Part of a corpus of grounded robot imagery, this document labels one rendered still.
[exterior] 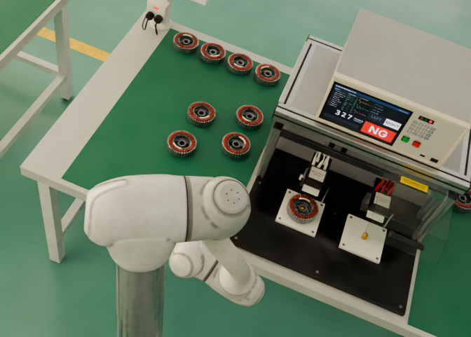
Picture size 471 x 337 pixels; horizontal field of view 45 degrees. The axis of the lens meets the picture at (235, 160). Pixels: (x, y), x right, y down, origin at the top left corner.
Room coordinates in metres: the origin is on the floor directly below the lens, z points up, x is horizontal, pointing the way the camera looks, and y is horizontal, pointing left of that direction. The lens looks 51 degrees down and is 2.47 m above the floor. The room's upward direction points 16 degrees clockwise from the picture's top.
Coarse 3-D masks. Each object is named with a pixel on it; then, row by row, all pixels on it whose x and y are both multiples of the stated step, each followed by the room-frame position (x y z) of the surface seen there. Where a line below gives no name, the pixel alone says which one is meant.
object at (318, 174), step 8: (312, 160) 1.36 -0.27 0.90; (320, 160) 1.37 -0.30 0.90; (312, 168) 1.31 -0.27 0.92; (320, 168) 1.32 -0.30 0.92; (328, 168) 1.35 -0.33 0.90; (312, 176) 1.27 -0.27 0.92; (320, 176) 1.28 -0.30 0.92; (304, 184) 1.26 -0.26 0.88; (312, 184) 1.26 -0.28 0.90; (320, 184) 1.25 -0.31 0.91; (312, 192) 1.23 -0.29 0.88
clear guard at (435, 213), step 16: (384, 176) 1.24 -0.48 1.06; (400, 176) 1.26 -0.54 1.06; (384, 192) 1.17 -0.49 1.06; (400, 192) 1.19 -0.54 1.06; (416, 192) 1.21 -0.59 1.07; (432, 192) 1.23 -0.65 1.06; (448, 192) 1.25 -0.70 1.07; (384, 208) 1.11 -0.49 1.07; (400, 208) 1.13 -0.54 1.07; (416, 208) 1.15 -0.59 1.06; (432, 208) 1.17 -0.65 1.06; (448, 208) 1.19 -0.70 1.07; (368, 224) 1.06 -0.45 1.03; (384, 224) 1.06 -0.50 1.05; (400, 224) 1.07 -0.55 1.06; (416, 224) 1.09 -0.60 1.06; (432, 224) 1.10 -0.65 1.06; (448, 224) 1.12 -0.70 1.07; (384, 240) 1.03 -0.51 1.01; (416, 240) 1.04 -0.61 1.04; (432, 240) 1.05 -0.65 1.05; (432, 256) 1.02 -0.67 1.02
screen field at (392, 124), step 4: (368, 116) 1.33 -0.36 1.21; (372, 116) 1.33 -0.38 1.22; (376, 116) 1.33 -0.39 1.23; (380, 116) 1.33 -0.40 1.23; (372, 120) 1.33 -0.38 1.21; (376, 120) 1.33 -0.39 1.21; (380, 120) 1.33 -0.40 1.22; (384, 120) 1.32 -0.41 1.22; (388, 120) 1.32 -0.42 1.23; (384, 124) 1.32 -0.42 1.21; (388, 124) 1.32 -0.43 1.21; (392, 124) 1.32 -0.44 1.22; (396, 124) 1.32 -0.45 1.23; (400, 124) 1.32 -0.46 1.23; (396, 128) 1.32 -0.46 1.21
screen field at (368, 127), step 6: (366, 126) 1.33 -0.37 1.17; (372, 126) 1.33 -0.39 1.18; (378, 126) 1.32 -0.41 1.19; (366, 132) 1.33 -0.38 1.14; (372, 132) 1.33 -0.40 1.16; (378, 132) 1.32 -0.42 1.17; (384, 132) 1.32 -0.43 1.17; (390, 132) 1.32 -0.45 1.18; (384, 138) 1.32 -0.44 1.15; (390, 138) 1.32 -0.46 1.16
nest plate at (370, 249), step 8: (352, 216) 1.25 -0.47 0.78; (352, 224) 1.22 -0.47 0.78; (360, 224) 1.23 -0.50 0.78; (344, 232) 1.18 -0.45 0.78; (352, 232) 1.19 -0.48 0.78; (360, 232) 1.20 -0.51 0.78; (344, 240) 1.14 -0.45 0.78; (352, 240) 1.15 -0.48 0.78; (360, 240) 1.16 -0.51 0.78; (368, 240) 1.17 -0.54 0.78; (376, 240) 1.18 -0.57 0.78; (344, 248) 1.11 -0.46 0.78; (352, 248) 1.12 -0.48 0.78; (360, 248) 1.13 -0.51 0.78; (368, 248) 1.14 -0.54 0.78; (376, 248) 1.15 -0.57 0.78; (368, 256) 1.11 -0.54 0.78; (376, 256) 1.12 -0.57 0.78
